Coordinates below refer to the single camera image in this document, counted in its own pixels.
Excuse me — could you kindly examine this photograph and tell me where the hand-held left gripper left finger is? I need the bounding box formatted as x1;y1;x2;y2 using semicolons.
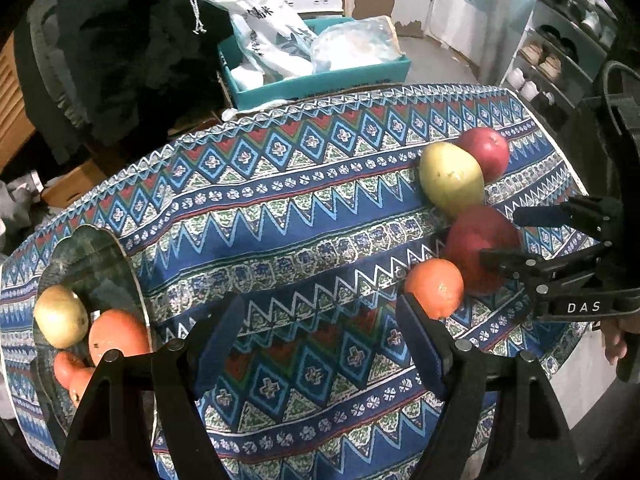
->
57;294;246;480

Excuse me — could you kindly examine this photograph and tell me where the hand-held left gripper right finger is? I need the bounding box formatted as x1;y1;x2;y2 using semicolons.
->
396;292;584;480

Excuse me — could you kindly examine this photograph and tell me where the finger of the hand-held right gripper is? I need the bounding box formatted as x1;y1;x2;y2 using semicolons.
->
513;195;624;234
479;247;609;291

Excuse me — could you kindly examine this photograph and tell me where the dark red apple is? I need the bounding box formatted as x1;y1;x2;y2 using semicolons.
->
444;204;524;295

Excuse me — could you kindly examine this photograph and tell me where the large orange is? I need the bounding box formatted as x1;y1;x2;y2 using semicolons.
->
403;258;465;321
88;308;151;369

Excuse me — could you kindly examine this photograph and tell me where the bright red apple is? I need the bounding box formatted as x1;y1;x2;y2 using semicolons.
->
457;127;511;184

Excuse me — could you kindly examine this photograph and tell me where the small tangerine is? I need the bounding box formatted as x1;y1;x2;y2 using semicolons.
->
53;350;86;391
68;367;99;409

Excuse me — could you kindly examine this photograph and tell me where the green glass plate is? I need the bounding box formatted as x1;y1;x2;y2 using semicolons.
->
30;225;154;442

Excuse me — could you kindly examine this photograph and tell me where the person's right hand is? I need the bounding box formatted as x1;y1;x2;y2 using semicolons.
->
600;316;635;367

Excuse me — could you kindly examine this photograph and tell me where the blue patterned tablecloth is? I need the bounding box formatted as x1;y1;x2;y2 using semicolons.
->
0;82;602;480

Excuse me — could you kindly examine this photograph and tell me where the group of assorted shoes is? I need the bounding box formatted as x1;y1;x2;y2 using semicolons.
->
505;0;616;106

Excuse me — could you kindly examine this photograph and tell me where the grey shoe rack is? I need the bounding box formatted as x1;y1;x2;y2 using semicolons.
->
497;0;621;131

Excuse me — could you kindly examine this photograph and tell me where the white door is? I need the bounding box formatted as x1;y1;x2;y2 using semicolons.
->
425;0;501;69

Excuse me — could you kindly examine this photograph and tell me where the grey garment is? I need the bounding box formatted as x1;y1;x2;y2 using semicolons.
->
0;170;56;261

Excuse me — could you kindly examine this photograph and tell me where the teal box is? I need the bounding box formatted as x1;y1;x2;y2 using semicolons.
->
217;17;412;111

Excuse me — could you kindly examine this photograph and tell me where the clear plastic bag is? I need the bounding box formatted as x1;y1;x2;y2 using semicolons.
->
309;15;404;74

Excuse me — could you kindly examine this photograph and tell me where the wooden louvered wardrobe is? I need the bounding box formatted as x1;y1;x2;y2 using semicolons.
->
0;35;127;209

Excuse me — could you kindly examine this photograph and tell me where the black hooded jacket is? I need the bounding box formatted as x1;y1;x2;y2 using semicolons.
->
55;0;227;137

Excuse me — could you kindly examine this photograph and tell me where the white printed rice bag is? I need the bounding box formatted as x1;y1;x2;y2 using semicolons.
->
166;0;321;81

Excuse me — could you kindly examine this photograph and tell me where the dark grey coat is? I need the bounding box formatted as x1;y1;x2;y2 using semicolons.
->
15;0;97;162

